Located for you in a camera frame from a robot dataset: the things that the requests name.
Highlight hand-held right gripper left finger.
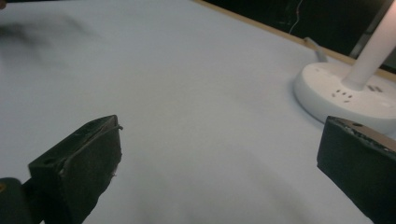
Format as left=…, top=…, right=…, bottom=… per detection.
left=27, top=114, right=124, bottom=224

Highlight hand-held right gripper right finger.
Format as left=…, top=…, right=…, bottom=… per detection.
left=317, top=116, right=396, bottom=224

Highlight white desk lamp with sockets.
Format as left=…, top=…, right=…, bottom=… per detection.
left=293, top=0, right=396, bottom=136

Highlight white lamp power cable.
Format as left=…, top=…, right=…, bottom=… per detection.
left=304, top=36, right=329, bottom=63

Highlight thin white cord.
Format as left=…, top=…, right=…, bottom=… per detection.
left=288, top=0, right=305, bottom=35

